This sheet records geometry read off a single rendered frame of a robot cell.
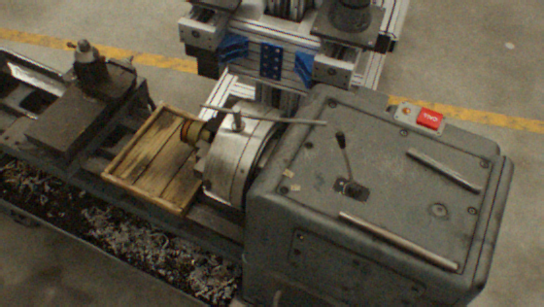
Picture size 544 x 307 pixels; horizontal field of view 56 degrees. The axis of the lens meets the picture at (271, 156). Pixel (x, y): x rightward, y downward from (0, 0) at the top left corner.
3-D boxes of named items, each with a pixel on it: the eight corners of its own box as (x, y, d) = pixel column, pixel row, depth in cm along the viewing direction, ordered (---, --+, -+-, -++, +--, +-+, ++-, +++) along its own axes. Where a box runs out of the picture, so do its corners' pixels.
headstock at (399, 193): (468, 219, 168) (523, 147, 137) (429, 352, 142) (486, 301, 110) (302, 149, 181) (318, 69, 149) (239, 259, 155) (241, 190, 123)
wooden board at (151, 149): (235, 140, 181) (235, 132, 178) (182, 219, 162) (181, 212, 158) (163, 109, 188) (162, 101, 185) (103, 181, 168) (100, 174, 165)
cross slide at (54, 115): (143, 77, 188) (142, 68, 185) (67, 160, 165) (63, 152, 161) (105, 61, 192) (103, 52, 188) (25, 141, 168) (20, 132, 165)
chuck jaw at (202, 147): (233, 152, 148) (212, 180, 141) (232, 162, 152) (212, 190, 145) (200, 137, 150) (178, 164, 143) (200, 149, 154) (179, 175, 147)
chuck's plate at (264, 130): (289, 145, 170) (289, 91, 142) (245, 226, 158) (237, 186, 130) (279, 141, 171) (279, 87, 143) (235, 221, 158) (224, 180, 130)
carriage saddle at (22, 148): (151, 89, 193) (149, 78, 188) (69, 181, 167) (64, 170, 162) (85, 62, 199) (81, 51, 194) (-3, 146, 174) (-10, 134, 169)
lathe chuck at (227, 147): (279, 141, 171) (279, 87, 143) (234, 221, 158) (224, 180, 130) (255, 131, 173) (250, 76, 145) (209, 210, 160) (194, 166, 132)
